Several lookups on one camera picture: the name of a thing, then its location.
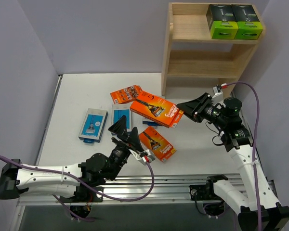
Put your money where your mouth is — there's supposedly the orange styler box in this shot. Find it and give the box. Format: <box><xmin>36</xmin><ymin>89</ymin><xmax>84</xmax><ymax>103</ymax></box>
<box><xmin>110</xmin><ymin>85</ymin><xmax>143</xmax><ymax>104</ymax></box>
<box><xmin>130</xmin><ymin>91</ymin><xmax>184</xmax><ymax>128</ymax></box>

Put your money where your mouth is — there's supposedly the black green GilletteLabs box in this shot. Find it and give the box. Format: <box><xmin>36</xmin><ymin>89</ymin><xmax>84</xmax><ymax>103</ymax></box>
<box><xmin>206</xmin><ymin>4</ymin><xmax>238</xmax><ymax>40</ymax></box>
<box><xmin>231</xmin><ymin>4</ymin><xmax>263</xmax><ymax>40</ymax></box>

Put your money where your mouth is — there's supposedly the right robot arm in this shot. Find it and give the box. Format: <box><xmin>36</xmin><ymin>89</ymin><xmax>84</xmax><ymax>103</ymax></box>
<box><xmin>177</xmin><ymin>93</ymin><xmax>289</xmax><ymax>231</ymax></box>

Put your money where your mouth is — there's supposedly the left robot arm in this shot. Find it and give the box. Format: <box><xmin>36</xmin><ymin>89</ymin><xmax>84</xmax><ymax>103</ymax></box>
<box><xmin>0</xmin><ymin>116</ymin><xmax>150</xmax><ymax>202</ymax></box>

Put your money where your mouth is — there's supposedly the wooden shelf unit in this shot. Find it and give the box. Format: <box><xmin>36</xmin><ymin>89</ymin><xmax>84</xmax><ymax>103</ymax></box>
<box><xmin>161</xmin><ymin>2</ymin><xmax>265</xmax><ymax>96</ymax></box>

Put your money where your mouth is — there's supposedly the orange Gillette Fusion5 box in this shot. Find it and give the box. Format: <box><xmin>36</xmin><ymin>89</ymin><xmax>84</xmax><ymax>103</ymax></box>
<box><xmin>139</xmin><ymin>126</ymin><xmax>176</xmax><ymax>162</ymax></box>

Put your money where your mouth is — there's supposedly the Harry's razor box middle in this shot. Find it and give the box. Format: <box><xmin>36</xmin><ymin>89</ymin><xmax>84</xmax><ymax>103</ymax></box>
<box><xmin>111</xmin><ymin>103</ymin><xmax>132</xmax><ymax>132</ymax></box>

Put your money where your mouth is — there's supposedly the harry's razor box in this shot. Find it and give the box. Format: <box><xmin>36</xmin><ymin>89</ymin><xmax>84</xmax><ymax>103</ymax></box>
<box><xmin>78</xmin><ymin>108</ymin><xmax>108</xmax><ymax>144</ymax></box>
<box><xmin>142</xmin><ymin>117</ymin><xmax>159</xmax><ymax>127</ymax></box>
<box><xmin>111</xmin><ymin>103</ymin><xmax>132</xmax><ymax>132</ymax></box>

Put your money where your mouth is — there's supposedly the Harry's razor box right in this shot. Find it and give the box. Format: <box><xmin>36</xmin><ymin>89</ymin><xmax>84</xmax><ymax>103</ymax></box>
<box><xmin>142</xmin><ymin>117</ymin><xmax>159</xmax><ymax>127</ymax></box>

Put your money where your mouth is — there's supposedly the Harry's razor box left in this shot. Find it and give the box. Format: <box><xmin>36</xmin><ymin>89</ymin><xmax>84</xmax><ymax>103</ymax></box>
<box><xmin>78</xmin><ymin>108</ymin><xmax>108</xmax><ymax>144</ymax></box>

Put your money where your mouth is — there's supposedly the orange styler box back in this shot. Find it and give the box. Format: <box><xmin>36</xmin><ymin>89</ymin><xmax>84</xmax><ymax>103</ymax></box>
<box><xmin>110</xmin><ymin>85</ymin><xmax>143</xmax><ymax>104</ymax></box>

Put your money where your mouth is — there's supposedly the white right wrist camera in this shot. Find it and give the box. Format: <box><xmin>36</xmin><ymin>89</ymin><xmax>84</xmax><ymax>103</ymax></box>
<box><xmin>212</xmin><ymin>83</ymin><xmax>228</xmax><ymax>104</ymax></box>

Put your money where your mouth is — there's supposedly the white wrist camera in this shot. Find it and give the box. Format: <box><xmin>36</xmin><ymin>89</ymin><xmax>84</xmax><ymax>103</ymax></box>
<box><xmin>212</xmin><ymin>83</ymin><xmax>228</xmax><ymax>104</ymax></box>
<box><xmin>130</xmin><ymin>149</ymin><xmax>156</xmax><ymax>165</ymax></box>

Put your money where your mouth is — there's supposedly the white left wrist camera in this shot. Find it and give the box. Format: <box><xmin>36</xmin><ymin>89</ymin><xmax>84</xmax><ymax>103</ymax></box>
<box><xmin>130</xmin><ymin>149</ymin><xmax>156</xmax><ymax>165</ymax></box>

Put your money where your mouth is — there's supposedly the aluminium rail base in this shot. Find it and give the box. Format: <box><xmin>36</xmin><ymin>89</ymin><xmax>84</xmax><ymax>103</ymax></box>
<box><xmin>17</xmin><ymin>175</ymin><xmax>208</xmax><ymax>206</ymax></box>

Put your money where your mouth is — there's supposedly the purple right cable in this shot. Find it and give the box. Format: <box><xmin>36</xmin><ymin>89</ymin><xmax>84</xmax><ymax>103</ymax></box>
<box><xmin>225</xmin><ymin>81</ymin><xmax>264</xmax><ymax>231</ymax></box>

